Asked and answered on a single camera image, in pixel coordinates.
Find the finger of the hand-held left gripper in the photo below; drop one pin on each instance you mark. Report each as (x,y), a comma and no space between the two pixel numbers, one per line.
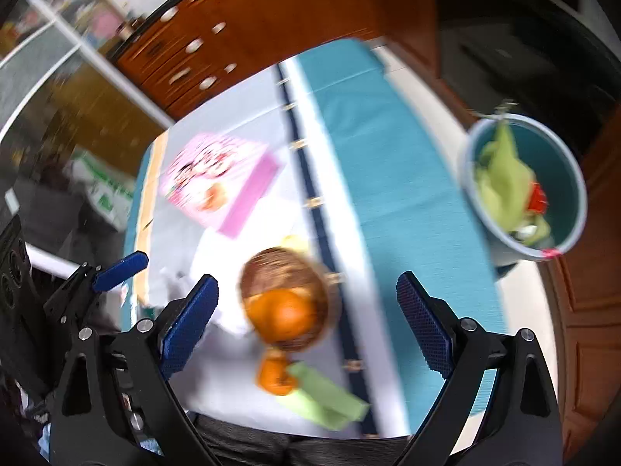
(121,267)

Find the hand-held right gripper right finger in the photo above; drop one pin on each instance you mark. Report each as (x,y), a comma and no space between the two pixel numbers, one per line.
(427,330)

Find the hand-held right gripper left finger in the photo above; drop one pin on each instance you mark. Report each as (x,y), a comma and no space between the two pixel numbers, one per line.
(189,325)

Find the pink cartoon snack box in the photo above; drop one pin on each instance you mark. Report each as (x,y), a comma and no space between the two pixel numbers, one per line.
(213,170)

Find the small green corn husk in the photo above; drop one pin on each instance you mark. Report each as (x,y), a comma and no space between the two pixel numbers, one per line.
(539,229)

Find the large green corn husk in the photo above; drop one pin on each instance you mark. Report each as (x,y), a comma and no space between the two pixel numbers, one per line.
(504,179)

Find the red snack wrapper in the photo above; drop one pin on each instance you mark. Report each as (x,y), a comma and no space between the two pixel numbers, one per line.
(537,199)

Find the teal plastic bucket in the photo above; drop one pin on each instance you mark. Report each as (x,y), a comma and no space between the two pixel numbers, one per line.
(558,179)

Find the green and white rice bag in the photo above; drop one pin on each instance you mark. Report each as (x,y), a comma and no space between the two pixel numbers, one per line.
(106,189)

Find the orange tangerine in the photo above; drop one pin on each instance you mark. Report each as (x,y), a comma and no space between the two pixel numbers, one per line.
(284,315)
(274,374)

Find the wooden bowl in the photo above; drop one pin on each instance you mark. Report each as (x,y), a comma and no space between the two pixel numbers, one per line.
(271,272)

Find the green paper napkin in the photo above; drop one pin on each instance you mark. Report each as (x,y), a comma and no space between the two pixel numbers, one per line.
(325,395)

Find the pale yellow scrap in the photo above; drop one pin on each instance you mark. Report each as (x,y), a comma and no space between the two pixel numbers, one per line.
(295,243)

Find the striped tablecloth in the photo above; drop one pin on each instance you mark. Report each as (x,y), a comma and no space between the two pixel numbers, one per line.
(388,179)

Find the wooden panel-door cabinet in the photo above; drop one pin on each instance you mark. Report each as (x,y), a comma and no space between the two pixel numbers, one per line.
(592,325)

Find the glass sliding door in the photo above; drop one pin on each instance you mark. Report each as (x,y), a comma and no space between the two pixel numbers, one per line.
(73,107)

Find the black built-in oven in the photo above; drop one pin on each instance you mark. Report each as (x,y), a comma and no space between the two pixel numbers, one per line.
(509,48)

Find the wooden drawer cabinet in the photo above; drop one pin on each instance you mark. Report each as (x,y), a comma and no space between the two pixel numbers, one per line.
(291,9)

